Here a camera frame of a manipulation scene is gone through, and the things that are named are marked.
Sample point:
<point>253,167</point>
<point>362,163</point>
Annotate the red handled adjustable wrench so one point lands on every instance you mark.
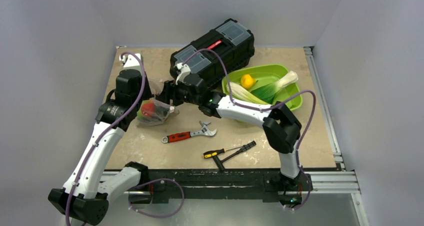
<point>204,131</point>

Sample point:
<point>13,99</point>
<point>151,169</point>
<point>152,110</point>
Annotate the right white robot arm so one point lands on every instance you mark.
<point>281,127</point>

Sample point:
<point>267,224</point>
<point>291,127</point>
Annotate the green plastic tray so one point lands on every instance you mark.
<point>232,108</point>

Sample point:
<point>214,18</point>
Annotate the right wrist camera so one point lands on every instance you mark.
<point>182,70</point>

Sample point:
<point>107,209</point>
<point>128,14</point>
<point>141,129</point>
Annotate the toy bok choy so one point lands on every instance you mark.
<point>268,92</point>

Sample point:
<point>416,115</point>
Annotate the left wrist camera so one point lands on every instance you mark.
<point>131,62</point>

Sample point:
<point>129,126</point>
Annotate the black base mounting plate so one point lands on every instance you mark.
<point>265,184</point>

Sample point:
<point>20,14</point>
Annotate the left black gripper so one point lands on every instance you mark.
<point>147,93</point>

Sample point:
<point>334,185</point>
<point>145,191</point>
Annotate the aluminium frame rail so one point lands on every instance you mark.
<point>341,181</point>

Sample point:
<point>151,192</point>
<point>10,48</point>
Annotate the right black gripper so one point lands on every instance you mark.
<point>171,93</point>

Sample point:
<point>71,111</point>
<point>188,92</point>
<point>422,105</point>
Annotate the clear zip top bag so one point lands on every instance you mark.
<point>156,88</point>

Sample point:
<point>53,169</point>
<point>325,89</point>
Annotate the toy yellow lemon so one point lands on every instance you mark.
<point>247,81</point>

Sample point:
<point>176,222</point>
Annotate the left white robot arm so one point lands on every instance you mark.
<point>83,196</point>

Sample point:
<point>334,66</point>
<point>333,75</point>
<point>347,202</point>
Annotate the yellow black screwdriver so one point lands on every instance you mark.
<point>212,153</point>

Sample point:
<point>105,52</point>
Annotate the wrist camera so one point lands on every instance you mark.
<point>131,62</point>
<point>182,70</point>

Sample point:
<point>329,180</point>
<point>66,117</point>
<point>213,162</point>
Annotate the toy leek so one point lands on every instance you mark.
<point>242,94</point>

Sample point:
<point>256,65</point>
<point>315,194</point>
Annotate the black plastic toolbox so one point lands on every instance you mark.
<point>233,42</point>

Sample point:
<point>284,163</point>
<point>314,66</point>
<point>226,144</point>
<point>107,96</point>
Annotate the toy black grapes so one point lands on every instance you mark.
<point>161,112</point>

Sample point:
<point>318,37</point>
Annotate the black T-handle tool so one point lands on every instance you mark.
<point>220,162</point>

